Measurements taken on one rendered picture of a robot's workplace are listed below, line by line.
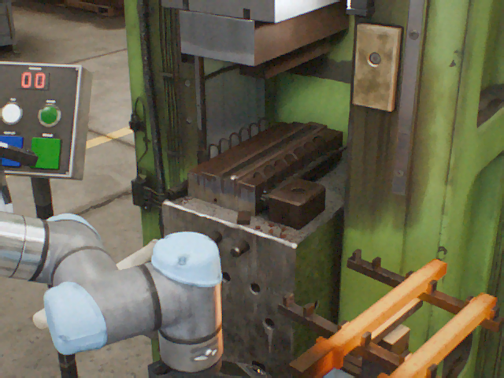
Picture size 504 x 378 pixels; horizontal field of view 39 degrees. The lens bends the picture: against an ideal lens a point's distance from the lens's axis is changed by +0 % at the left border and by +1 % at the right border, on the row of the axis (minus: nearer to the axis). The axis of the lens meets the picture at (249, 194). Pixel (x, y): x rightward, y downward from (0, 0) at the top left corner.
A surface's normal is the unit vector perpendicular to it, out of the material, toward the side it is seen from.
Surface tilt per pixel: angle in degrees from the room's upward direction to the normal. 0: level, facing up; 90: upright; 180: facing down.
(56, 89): 60
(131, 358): 0
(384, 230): 90
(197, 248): 0
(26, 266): 94
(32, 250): 70
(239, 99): 90
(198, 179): 90
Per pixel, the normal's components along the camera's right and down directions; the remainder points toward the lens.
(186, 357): -0.10, 0.43
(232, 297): -0.57, 0.37
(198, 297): 0.39, 0.37
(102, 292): 0.20, -0.62
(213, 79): 0.82, 0.25
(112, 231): 0.00, -0.90
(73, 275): -0.45, -0.68
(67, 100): -0.15, -0.07
